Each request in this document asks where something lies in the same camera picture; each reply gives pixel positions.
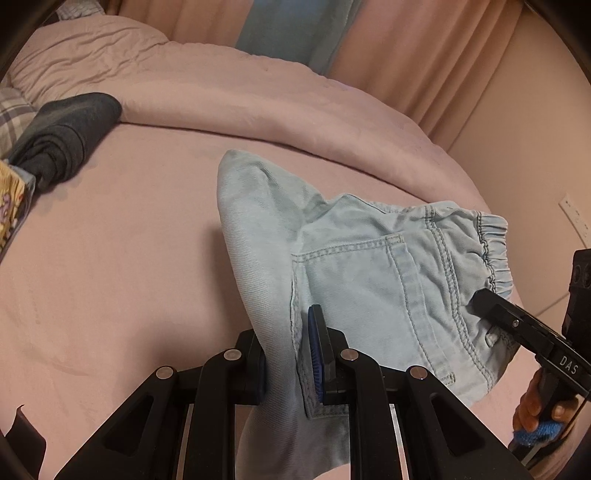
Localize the blue curtain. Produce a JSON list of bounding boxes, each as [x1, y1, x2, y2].
[[235, 0, 357, 77]]

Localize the light blue strawberry pants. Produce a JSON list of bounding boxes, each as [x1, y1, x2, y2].
[[216, 148, 514, 480]]

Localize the white power strip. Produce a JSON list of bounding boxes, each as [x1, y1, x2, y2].
[[558, 194, 591, 246]]

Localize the blue fuzzy trigger cover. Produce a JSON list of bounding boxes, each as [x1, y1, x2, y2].
[[513, 418, 567, 446]]

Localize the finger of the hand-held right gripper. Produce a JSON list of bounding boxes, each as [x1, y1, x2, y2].
[[470, 288, 570, 370]]

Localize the pink duvet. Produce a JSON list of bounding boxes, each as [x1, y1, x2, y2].
[[7, 16, 465, 197]]

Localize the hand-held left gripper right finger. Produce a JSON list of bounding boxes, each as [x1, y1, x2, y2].
[[307, 304, 532, 480]]

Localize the pink bed sheet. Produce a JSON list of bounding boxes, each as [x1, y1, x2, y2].
[[0, 121, 525, 480]]

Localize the black flap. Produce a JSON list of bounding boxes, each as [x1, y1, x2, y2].
[[0, 404, 48, 480]]

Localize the dark grey garment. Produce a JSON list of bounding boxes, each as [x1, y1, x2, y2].
[[8, 92, 123, 193]]

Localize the yellow floral cloth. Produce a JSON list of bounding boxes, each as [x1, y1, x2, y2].
[[0, 159, 29, 259]]

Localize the person's right hand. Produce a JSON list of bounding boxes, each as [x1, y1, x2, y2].
[[512, 369, 581, 433]]

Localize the plaid pillow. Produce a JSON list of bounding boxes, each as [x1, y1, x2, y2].
[[0, 87, 38, 160]]

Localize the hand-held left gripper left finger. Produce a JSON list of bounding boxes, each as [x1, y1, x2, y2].
[[54, 329, 269, 480]]

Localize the pink curtain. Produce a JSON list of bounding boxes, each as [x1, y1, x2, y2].
[[115, 0, 529, 149]]

